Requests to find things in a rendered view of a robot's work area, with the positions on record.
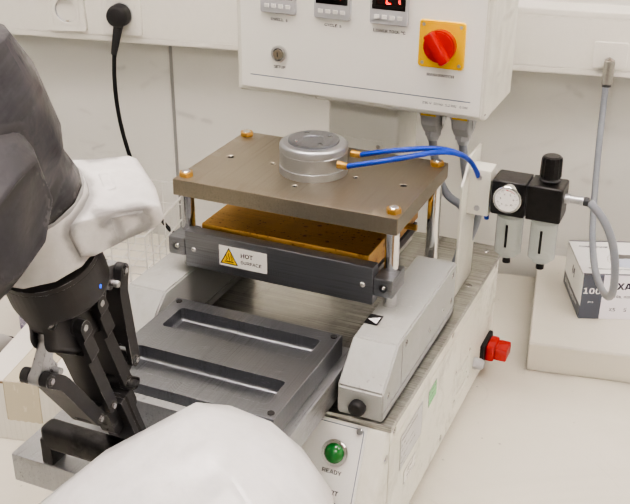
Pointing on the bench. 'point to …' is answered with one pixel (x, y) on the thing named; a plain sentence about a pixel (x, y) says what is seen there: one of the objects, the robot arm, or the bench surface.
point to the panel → (344, 489)
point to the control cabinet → (387, 72)
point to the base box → (431, 407)
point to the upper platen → (305, 232)
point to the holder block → (232, 360)
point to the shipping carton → (15, 392)
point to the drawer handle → (73, 441)
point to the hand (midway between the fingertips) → (121, 417)
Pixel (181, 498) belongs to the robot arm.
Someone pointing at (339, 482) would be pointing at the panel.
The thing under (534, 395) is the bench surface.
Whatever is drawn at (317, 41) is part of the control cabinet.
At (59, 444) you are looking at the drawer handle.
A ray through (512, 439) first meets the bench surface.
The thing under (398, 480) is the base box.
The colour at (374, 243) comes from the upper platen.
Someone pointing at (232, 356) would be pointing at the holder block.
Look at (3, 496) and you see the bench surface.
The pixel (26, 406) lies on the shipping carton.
